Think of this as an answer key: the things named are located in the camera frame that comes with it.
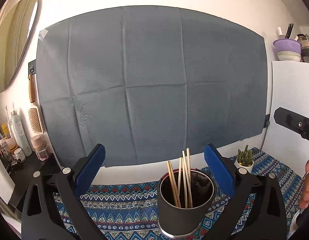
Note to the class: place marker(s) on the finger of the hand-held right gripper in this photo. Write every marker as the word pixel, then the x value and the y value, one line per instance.
pixel 292 121

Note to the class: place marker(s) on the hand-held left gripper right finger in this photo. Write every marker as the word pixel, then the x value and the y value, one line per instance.
pixel 218 170

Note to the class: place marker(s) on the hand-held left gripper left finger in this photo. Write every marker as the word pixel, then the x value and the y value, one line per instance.
pixel 90 165

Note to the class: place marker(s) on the bunch of wooden chopsticks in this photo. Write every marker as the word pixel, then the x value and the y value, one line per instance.
pixel 184 177

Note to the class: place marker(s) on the black cylindrical utensil holder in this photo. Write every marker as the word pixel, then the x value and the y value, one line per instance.
pixel 179 217

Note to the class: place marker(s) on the black backdrop clamp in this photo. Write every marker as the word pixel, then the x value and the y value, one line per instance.
pixel 267 121

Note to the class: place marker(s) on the cactus in white pot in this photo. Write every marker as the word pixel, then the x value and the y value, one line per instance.
pixel 244 160

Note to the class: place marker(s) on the white cabinet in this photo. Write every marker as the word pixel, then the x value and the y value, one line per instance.
pixel 287 87

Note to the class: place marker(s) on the blue patterned tablecloth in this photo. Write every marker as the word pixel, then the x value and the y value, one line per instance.
pixel 119 200

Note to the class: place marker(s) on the pink jar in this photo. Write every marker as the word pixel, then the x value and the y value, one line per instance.
pixel 40 148

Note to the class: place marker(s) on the black side shelf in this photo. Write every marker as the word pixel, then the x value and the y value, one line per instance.
pixel 37 167

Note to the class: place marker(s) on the stack of white bowls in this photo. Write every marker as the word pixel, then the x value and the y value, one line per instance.
pixel 289 56

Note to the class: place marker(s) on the wooden hairbrush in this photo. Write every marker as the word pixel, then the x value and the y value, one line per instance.
pixel 34 117

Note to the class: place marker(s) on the purple colander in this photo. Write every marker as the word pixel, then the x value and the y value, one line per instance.
pixel 287 46

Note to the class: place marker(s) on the grey spray bottle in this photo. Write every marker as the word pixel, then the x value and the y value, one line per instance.
pixel 20 135

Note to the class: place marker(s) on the white paper bag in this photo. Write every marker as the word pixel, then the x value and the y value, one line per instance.
pixel 2 175

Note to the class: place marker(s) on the black chopsticks bundle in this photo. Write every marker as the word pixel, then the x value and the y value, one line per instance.
pixel 289 31

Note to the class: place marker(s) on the grey-blue backdrop cloth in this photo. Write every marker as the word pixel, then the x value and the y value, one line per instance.
pixel 149 85

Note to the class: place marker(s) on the black wall hook bracket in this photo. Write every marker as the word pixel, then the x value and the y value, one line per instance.
pixel 32 67

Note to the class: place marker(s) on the oval wall mirror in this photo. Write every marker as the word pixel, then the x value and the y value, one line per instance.
pixel 14 42

